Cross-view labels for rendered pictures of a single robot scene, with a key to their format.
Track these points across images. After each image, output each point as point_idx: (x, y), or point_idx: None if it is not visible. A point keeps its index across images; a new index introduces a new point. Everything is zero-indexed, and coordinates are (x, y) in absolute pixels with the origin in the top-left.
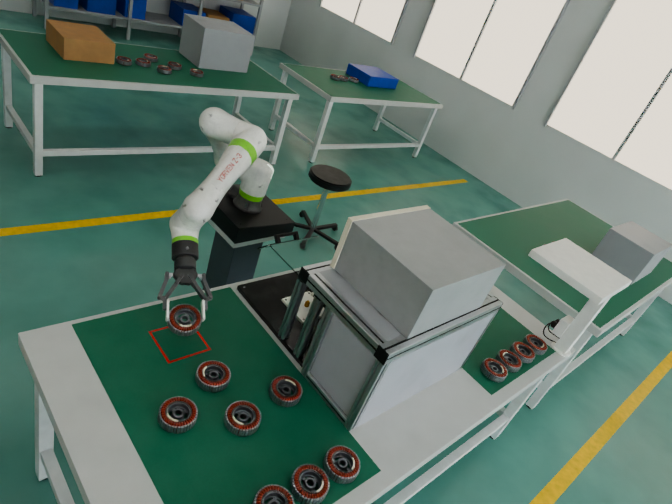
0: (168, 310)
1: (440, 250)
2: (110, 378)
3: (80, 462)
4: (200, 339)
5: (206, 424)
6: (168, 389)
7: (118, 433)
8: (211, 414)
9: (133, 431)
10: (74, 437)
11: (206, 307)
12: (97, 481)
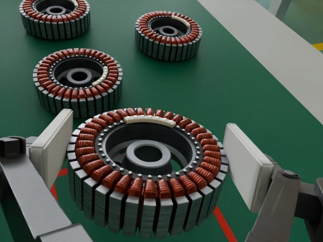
0: (241, 136)
1: None
2: (299, 119)
3: (283, 28)
4: None
5: (119, 31)
6: (180, 85)
7: (250, 44)
8: (106, 40)
9: (230, 41)
10: (305, 49)
11: (31, 141)
12: (257, 12)
